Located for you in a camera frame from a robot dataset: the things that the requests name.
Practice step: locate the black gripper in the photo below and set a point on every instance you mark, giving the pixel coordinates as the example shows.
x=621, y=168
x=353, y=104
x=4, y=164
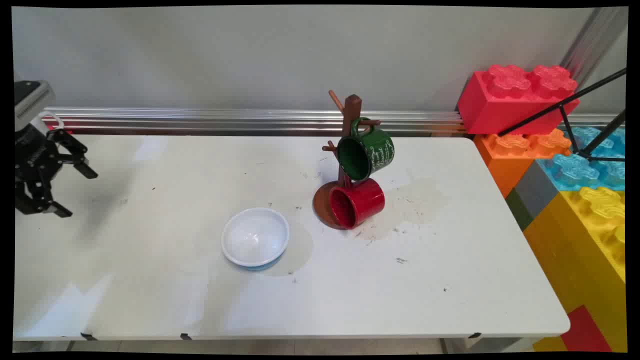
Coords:
x=35, y=155

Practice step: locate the green enamel mug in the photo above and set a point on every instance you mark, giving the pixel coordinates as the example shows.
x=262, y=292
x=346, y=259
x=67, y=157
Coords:
x=380, y=150

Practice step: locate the small red object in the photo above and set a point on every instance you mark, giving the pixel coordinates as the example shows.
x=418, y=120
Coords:
x=64, y=132

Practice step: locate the white bowl blue outside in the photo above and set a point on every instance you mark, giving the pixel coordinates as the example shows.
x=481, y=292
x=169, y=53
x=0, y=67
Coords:
x=255, y=237

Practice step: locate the brown wooden mug tree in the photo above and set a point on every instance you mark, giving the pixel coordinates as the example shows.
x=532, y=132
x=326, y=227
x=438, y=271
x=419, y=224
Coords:
x=353, y=107

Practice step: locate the red mug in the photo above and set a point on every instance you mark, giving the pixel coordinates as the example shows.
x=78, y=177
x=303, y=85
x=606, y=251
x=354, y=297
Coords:
x=367, y=200

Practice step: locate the red giant toy brick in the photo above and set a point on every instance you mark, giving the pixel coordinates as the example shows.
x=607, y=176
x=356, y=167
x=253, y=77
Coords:
x=490, y=105

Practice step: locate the orange giant toy brick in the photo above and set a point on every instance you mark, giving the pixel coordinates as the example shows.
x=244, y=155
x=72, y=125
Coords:
x=500, y=165

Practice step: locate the green giant toy brick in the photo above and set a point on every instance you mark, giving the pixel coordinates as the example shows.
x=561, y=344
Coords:
x=519, y=210

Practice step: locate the grey giant toy brick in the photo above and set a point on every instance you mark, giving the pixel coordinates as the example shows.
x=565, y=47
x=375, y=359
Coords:
x=535, y=190

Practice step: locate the black tripod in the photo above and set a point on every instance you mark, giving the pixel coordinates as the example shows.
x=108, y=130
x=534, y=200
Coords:
x=550, y=109

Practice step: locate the blue giant toy brick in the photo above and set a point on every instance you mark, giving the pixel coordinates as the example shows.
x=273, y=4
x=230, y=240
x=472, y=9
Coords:
x=575, y=172

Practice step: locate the yellow giant toy brick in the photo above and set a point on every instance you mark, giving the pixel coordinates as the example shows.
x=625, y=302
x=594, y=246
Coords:
x=575, y=250

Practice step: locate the small red brick panel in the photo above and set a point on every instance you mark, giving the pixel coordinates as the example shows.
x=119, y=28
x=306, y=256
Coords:
x=585, y=330

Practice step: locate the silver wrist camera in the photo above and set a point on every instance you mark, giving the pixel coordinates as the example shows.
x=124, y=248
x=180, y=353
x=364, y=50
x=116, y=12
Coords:
x=32, y=105

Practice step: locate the aluminium rail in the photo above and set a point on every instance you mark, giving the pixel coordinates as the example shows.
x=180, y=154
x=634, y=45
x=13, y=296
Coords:
x=200, y=120

